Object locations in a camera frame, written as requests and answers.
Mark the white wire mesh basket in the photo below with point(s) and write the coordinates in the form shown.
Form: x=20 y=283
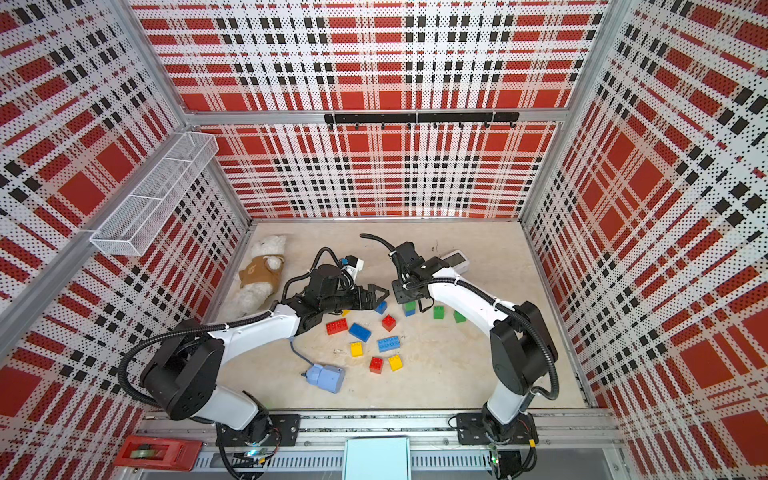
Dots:
x=136 y=222

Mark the yellow small lego brick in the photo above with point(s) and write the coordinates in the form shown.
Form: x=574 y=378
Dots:
x=395 y=362

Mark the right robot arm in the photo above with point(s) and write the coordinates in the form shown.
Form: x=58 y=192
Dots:
x=523 y=354

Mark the white digital clock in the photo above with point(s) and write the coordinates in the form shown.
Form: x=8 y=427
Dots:
x=458 y=261

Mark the light blue charger with cable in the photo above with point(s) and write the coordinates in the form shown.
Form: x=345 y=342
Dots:
x=326 y=377

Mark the light blue long lego brick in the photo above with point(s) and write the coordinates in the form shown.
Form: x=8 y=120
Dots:
x=388 y=344

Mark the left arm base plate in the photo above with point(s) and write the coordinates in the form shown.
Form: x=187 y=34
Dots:
x=264 y=430

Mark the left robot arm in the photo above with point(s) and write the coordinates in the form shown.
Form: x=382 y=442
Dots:
x=181 y=371

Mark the light blue tray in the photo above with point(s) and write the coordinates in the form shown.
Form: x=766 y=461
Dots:
x=384 y=458

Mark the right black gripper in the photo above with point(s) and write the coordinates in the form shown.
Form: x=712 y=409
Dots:
x=401 y=298

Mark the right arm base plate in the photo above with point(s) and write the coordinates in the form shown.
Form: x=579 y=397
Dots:
x=481 y=428

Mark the red tool box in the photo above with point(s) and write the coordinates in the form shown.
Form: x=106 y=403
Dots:
x=158 y=453

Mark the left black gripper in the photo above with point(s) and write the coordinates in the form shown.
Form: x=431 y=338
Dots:
x=371 y=303

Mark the red square lego brick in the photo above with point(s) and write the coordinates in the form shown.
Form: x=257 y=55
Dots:
x=376 y=365

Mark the yellow square lego brick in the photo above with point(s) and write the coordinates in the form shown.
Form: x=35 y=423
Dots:
x=356 y=349

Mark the white teddy bear brown shirt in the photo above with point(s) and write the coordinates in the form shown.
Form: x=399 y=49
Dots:
x=258 y=279

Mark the red small lego brick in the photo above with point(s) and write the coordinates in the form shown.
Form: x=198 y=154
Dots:
x=389 y=323

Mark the black hook rail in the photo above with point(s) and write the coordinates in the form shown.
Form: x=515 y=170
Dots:
x=421 y=118

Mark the red long lego brick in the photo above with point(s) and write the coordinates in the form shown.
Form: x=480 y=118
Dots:
x=336 y=327

